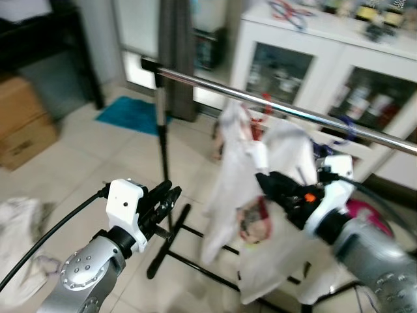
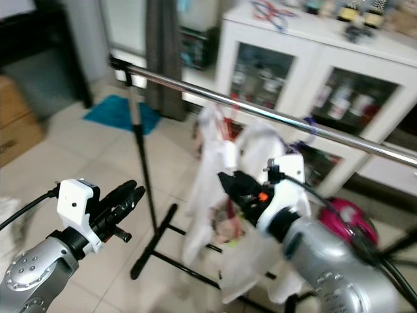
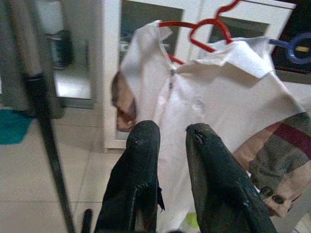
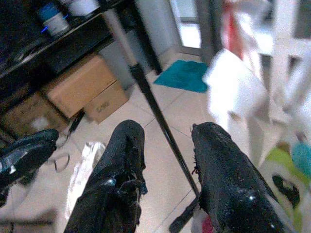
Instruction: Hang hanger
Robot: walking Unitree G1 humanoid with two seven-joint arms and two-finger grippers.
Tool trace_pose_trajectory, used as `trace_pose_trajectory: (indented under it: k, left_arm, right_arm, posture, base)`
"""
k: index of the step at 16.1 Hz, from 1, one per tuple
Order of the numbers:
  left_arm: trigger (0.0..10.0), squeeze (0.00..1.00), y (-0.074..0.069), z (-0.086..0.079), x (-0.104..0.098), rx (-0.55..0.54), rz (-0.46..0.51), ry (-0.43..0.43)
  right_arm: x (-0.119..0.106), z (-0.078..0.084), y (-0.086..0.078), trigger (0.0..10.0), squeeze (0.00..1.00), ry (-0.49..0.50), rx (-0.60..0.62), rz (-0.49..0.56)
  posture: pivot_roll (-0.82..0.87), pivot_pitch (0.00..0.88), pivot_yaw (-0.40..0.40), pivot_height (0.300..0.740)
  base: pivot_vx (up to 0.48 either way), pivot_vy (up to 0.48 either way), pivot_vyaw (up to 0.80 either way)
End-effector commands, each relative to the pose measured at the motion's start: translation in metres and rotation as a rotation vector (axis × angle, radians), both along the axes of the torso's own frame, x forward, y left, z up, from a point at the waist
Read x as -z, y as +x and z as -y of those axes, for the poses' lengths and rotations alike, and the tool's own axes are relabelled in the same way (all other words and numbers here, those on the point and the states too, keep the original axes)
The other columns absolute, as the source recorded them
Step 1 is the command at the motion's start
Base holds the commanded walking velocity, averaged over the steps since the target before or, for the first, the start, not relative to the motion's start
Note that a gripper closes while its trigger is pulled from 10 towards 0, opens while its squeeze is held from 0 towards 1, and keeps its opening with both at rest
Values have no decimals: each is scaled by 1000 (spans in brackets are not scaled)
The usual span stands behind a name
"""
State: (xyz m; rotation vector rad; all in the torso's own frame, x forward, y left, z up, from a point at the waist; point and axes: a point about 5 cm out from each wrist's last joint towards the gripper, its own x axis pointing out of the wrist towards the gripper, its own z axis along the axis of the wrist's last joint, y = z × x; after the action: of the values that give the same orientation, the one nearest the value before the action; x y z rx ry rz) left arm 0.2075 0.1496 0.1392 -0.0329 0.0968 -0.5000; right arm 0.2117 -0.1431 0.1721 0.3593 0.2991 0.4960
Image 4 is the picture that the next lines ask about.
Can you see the printed cardboard box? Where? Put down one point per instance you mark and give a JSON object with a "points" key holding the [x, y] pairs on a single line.
{"points": [[107, 104]]}

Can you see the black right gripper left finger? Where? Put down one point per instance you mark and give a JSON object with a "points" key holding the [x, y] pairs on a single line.
{"points": [[114, 170]]}

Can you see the white and green bag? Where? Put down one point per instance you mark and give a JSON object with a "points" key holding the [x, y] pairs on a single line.
{"points": [[284, 157]]}

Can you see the large plain cardboard box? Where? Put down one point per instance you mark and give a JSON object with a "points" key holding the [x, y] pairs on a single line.
{"points": [[80, 85]]}

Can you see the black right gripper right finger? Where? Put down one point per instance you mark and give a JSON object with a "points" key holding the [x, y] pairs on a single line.
{"points": [[230, 182]]}

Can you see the red hanging garment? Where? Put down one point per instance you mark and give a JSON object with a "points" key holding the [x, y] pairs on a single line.
{"points": [[230, 36]]}

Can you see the black desk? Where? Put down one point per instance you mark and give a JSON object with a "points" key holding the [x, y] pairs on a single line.
{"points": [[73, 41]]}

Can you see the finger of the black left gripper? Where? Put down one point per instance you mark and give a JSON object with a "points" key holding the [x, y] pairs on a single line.
{"points": [[36, 140], [26, 162]]}

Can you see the grey storage box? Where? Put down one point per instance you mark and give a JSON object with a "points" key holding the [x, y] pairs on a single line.
{"points": [[116, 68]]}

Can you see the white hanging garment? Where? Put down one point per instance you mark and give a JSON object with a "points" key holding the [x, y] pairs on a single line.
{"points": [[230, 85]]}

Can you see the brown cardboard box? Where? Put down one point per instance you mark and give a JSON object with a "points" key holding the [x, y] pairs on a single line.
{"points": [[24, 114]]}

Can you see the white jar with blue lid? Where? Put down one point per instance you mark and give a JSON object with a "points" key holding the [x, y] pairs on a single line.
{"points": [[56, 24]]}

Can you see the glass door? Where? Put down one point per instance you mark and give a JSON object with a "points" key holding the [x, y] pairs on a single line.
{"points": [[189, 31]]}

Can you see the black and silver pole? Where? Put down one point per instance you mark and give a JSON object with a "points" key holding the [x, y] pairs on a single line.
{"points": [[155, 102]]}

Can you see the white round container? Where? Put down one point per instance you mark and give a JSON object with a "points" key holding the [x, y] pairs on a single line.
{"points": [[82, 7]]}

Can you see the teal floor mat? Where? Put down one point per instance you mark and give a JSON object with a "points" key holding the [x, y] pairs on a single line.
{"points": [[182, 75]]}

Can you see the white crumpled plastic bag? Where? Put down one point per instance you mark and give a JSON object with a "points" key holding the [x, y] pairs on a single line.
{"points": [[85, 165]]}

